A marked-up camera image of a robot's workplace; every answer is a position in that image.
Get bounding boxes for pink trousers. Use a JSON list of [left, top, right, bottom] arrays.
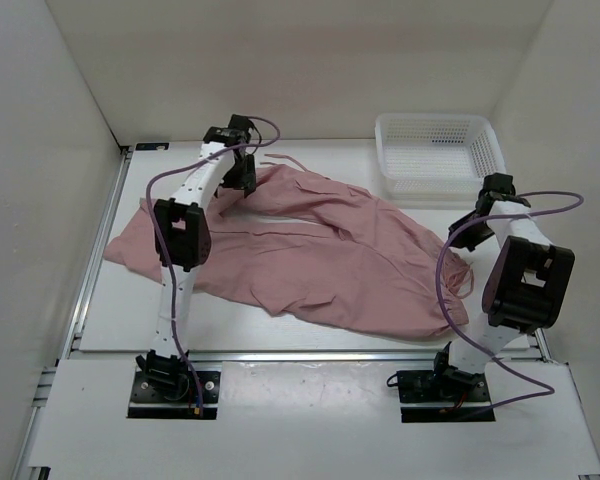
[[103, 153, 477, 337]]

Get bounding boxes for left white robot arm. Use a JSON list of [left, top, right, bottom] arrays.
[[136, 115, 256, 405]]

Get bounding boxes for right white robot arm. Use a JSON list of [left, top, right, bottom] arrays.
[[429, 173, 583, 400]]

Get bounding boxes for white plastic mesh basket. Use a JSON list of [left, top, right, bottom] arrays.
[[375, 113, 506, 203]]

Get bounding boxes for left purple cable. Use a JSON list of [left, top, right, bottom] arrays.
[[146, 117, 281, 411]]

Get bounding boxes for purple cable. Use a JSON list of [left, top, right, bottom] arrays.
[[146, 117, 281, 411], [433, 189, 584, 409]]

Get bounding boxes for black corner bracket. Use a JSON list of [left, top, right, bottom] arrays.
[[134, 142, 170, 151]]

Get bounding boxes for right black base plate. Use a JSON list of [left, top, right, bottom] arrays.
[[386, 370, 496, 424]]

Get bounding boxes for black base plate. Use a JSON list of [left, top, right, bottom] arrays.
[[386, 370, 496, 424], [127, 368, 221, 420]]

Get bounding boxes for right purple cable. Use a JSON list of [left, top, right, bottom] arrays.
[[433, 189, 584, 409]]

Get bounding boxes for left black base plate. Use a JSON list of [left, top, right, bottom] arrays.
[[127, 368, 221, 420]]

